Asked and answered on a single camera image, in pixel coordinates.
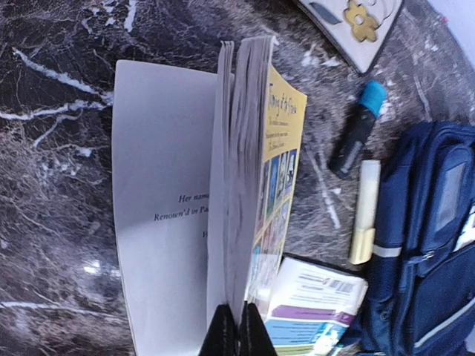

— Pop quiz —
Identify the blue cap black marker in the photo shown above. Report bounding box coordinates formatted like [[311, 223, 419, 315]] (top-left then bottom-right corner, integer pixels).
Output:
[[328, 80, 387, 179]]

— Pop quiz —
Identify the navy blue student backpack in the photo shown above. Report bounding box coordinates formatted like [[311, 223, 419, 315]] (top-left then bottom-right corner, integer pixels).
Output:
[[341, 122, 474, 355]]

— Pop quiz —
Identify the dog reader book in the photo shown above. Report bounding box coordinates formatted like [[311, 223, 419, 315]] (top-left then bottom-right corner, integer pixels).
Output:
[[264, 257, 368, 355]]

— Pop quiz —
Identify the square floral plate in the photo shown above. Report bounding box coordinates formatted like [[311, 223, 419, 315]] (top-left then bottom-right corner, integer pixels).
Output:
[[296, 0, 403, 75]]

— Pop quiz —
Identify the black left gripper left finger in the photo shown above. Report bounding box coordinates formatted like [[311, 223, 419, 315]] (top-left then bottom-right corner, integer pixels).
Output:
[[198, 304, 237, 356]]

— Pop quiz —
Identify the yellow highlighter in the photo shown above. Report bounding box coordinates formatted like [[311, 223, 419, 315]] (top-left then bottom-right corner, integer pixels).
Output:
[[350, 159, 381, 265]]

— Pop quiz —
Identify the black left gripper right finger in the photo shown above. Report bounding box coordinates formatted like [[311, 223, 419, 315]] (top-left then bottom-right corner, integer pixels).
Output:
[[237, 302, 278, 356]]

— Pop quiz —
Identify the yellow paperback book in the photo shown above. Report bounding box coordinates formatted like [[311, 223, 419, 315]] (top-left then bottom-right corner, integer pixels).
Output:
[[111, 35, 307, 355]]

